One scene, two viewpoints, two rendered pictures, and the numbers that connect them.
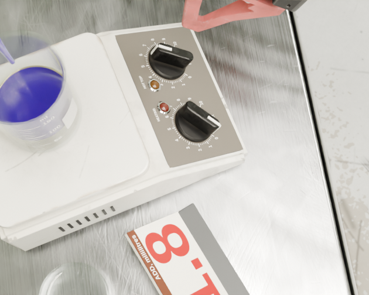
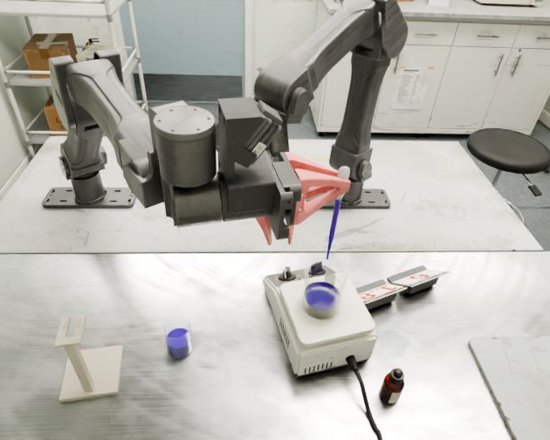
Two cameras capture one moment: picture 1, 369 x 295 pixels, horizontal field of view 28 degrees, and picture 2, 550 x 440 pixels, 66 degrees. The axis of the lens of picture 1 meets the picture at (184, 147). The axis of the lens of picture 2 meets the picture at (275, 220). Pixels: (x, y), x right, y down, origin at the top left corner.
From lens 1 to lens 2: 58 cm
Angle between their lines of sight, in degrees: 52
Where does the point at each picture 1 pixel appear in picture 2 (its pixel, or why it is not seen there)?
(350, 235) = (354, 249)
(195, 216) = not seen: hidden behind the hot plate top
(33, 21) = (244, 348)
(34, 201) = (362, 312)
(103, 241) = not seen: hidden behind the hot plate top
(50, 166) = (345, 305)
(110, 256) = not seen: hidden behind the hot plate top
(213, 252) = (365, 288)
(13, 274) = (381, 367)
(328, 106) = (301, 247)
